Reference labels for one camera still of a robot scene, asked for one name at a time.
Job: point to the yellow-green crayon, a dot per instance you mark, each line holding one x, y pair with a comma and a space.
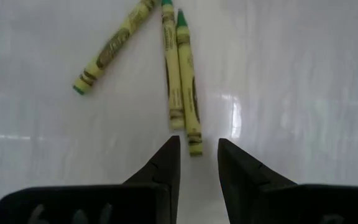
113, 46
190, 87
172, 68

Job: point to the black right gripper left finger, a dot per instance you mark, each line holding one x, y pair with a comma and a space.
163, 174

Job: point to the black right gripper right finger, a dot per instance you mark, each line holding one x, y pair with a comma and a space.
241, 180

